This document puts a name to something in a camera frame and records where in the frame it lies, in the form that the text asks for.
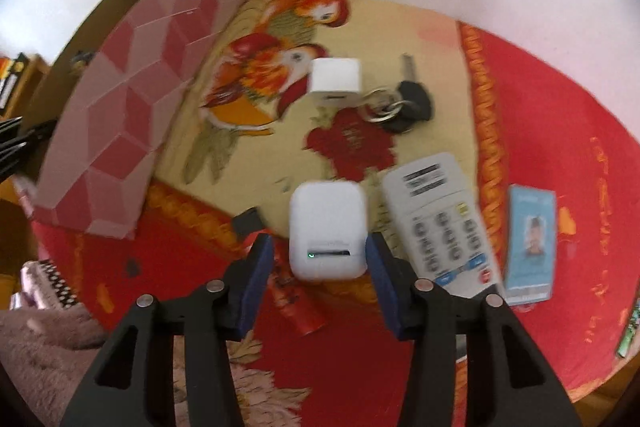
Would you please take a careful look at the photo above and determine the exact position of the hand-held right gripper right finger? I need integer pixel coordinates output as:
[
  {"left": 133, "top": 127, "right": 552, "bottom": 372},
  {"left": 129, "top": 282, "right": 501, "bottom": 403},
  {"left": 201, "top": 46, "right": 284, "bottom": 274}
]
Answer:
[{"left": 364, "top": 232, "right": 583, "bottom": 427}]

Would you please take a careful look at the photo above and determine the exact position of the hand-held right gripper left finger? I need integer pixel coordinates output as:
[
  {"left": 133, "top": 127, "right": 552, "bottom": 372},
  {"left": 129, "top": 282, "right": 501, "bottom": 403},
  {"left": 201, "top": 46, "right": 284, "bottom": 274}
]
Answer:
[{"left": 60, "top": 233, "right": 276, "bottom": 427}]

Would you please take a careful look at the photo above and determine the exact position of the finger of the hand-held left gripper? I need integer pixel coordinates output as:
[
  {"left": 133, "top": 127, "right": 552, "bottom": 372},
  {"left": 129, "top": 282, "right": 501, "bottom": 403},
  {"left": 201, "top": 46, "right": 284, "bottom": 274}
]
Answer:
[{"left": 0, "top": 116, "right": 58, "bottom": 180}]

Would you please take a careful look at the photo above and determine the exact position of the white earbuds case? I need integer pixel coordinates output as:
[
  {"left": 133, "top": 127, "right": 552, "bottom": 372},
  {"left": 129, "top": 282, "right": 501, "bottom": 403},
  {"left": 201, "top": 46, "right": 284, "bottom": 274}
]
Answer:
[{"left": 288, "top": 180, "right": 368, "bottom": 282}]

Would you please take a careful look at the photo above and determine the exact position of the white remote control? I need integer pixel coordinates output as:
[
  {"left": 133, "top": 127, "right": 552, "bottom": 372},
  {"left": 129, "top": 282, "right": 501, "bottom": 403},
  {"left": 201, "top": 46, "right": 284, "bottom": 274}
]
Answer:
[{"left": 382, "top": 152, "right": 506, "bottom": 299}]

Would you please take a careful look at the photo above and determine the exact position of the pink patterned cardboard box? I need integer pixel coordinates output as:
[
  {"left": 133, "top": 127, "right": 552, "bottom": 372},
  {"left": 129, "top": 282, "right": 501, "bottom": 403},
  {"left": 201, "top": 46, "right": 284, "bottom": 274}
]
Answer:
[{"left": 20, "top": 0, "right": 248, "bottom": 240}]

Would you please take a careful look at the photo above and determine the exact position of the light blue photo card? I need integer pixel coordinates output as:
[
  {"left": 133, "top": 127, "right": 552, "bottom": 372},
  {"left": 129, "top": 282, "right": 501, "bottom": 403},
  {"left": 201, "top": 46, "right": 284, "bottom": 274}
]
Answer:
[{"left": 502, "top": 184, "right": 557, "bottom": 306}]

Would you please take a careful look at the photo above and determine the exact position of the black key with rings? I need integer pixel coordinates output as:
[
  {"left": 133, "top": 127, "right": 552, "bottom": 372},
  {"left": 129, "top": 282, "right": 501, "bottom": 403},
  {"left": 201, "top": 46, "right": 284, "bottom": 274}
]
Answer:
[{"left": 361, "top": 53, "right": 433, "bottom": 134}]

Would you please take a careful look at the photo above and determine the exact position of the red and black lighter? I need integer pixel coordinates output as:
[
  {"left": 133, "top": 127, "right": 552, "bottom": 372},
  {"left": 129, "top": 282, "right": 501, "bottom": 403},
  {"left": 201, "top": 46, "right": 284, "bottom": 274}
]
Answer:
[{"left": 231, "top": 207, "right": 328, "bottom": 338}]

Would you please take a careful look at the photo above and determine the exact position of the colourful book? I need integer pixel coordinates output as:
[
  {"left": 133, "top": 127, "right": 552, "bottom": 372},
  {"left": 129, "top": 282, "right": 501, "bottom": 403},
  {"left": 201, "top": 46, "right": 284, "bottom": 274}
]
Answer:
[{"left": 0, "top": 53, "right": 28, "bottom": 108}]

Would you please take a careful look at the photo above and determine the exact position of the polka dot cloth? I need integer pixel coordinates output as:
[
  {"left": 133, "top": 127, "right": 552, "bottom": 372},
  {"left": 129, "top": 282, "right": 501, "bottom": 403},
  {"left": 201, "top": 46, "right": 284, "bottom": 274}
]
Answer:
[{"left": 17, "top": 257, "right": 83, "bottom": 310}]

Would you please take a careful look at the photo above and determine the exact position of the brown fuzzy blanket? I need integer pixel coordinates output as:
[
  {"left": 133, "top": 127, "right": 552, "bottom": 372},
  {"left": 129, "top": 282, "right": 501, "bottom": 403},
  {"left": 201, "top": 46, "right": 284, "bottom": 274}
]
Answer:
[{"left": 0, "top": 304, "right": 118, "bottom": 413}]

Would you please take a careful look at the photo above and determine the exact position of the white charger plug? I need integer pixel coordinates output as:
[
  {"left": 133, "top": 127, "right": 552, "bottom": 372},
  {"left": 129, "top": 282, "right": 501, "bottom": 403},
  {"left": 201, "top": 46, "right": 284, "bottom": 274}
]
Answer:
[{"left": 306, "top": 57, "right": 362, "bottom": 108}]

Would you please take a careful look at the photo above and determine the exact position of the red printed bird blanket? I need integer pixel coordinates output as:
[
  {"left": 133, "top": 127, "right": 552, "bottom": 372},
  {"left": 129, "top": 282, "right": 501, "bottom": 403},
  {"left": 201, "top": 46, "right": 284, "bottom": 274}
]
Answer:
[{"left": 30, "top": 0, "right": 638, "bottom": 427}]

